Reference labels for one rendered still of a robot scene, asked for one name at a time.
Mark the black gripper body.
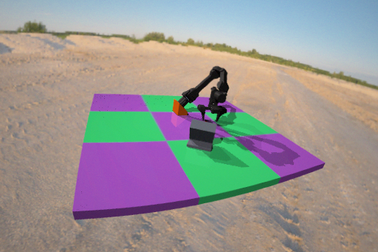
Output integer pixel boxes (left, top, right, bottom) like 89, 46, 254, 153
197, 98, 227, 114

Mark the grey sloped panel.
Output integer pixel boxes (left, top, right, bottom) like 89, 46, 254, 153
186, 119, 217, 151

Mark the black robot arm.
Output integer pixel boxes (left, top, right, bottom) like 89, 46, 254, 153
178, 66, 229, 114

